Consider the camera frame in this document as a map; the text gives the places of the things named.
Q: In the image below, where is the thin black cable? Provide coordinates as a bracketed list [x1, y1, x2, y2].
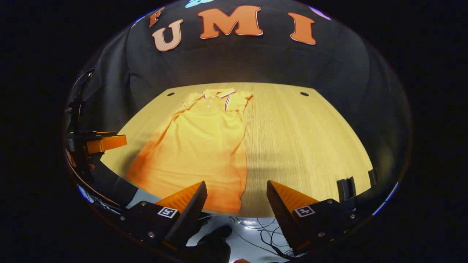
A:
[229, 216, 282, 256]

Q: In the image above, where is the orange polo T-shirt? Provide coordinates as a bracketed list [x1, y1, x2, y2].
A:
[126, 88, 254, 214]

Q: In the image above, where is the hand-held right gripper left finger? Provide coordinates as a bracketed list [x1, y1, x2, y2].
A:
[119, 181, 208, 252]

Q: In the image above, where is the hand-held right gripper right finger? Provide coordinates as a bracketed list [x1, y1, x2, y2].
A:
[266, 180, 361, 256]

